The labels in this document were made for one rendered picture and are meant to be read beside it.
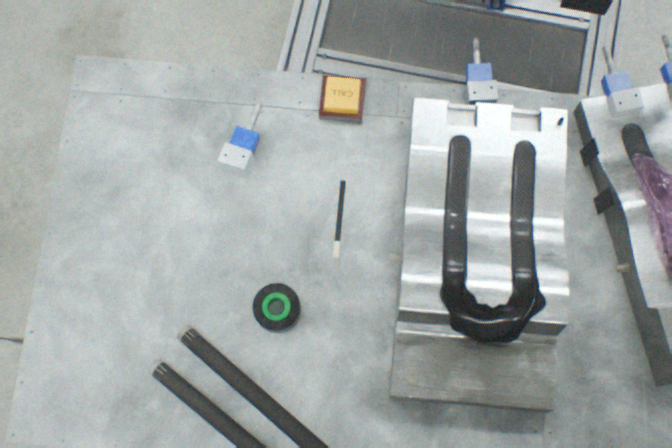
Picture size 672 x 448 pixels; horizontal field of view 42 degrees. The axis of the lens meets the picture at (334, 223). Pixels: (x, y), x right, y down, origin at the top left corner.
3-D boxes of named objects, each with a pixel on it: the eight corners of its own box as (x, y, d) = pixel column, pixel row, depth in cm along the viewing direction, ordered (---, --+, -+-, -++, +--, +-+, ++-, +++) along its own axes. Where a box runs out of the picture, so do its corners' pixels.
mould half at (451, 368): (410, 117, 158) (416, 86, 145) (555, 128, 157) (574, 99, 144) (389, 398, 145) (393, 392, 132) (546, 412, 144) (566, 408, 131)
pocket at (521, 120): (507, 113, 152) (511, 104, 149) (537, 115, 152) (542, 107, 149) (506, 137, 151) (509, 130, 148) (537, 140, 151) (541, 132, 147)
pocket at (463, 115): (445, 108, 153) (447, 99, 149) (475, 110, 153) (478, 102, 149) (443, 132, 152) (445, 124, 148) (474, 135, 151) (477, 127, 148)
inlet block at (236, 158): (247, 105, 159) (244, 93, 154) (273, 114, 159) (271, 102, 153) (221, 170, 156) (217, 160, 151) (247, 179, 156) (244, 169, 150)
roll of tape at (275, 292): (244, 312, 149) (242, 308, 146) (276, 277, 151) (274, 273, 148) (279, 343, 148) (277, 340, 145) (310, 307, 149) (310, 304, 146)
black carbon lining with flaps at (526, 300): (445, 137, 150) (452, 116, 140) (540, 145, 149) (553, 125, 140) (432, 340, 141) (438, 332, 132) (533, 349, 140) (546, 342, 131)
